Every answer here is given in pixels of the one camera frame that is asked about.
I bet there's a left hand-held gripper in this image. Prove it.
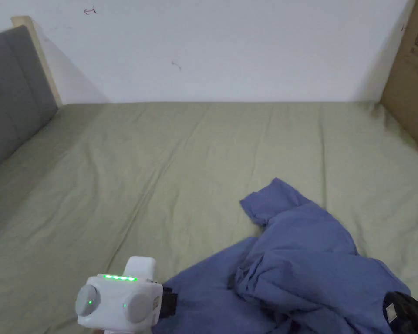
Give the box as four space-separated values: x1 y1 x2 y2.
75 256 179 334

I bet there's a blue shirt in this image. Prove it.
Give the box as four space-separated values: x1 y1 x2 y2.
152 178 412 334

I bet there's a bed with pale green sheet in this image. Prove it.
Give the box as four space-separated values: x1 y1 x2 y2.
0 101 418 334

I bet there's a brown cardboard carton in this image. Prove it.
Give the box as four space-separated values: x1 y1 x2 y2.
379 0 418 158

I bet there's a grey padded headboard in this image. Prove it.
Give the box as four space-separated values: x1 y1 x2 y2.
0 15 63 179

